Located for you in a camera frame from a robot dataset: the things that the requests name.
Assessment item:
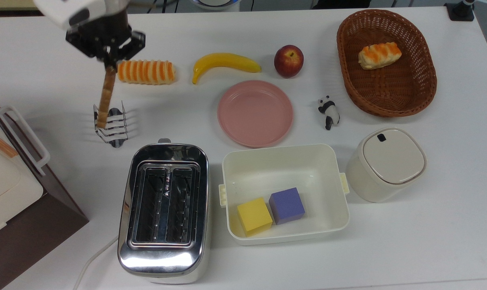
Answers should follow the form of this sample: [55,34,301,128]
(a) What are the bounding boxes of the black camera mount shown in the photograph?
[445,0,476,22]

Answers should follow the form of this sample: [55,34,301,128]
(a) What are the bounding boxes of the yellow banana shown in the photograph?
[192,53,262,85]

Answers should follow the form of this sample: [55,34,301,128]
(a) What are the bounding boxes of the brown wicker basket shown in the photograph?
[337,9,437,118]

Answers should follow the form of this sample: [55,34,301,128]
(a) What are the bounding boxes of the white plastic box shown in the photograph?
[218,144,350,246]

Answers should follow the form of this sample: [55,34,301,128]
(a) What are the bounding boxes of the pink plate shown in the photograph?
[217,80,294,148]

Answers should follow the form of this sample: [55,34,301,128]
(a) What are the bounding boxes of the red apple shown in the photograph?
[274,45,304,79]

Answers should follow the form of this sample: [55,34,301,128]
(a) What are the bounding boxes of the panda figurine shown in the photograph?
[317,95,340,131]

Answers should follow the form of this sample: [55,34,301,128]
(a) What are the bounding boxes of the chrome and cream toaster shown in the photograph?
[118,139,210,284]

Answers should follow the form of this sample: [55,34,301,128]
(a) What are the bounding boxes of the orange-glazed pastry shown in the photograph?
[358,42,402,70]

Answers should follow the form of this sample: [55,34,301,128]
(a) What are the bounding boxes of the brown-crust bread slice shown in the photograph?
[97,66,117,129]

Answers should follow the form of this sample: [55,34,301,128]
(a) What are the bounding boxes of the yellow cube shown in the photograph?
[237,197,273,237]

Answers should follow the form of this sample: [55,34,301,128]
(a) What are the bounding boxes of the white and blue robot base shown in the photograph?
[191,0,241,12]

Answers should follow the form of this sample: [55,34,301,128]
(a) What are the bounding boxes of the orange-striped bread roll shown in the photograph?
[118,60,176,85]

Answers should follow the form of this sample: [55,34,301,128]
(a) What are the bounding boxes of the white toaster power cable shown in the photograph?
[73,236,120,290]

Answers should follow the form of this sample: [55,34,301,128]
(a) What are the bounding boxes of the cream lidded canister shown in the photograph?
[345,127,427,203]

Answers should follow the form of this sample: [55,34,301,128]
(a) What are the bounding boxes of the purple cube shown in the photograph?
[269,187,306,225]

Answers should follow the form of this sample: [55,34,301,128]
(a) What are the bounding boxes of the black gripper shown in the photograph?
[66,10,146,69]

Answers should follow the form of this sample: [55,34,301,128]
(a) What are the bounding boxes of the metal toast rack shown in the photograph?
[93,101,129,148]

